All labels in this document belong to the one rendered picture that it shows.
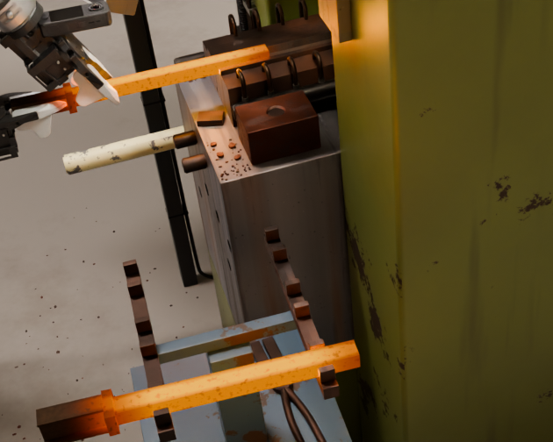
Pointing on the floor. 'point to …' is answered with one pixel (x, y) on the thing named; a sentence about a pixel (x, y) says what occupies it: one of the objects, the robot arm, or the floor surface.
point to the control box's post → (139, 42)
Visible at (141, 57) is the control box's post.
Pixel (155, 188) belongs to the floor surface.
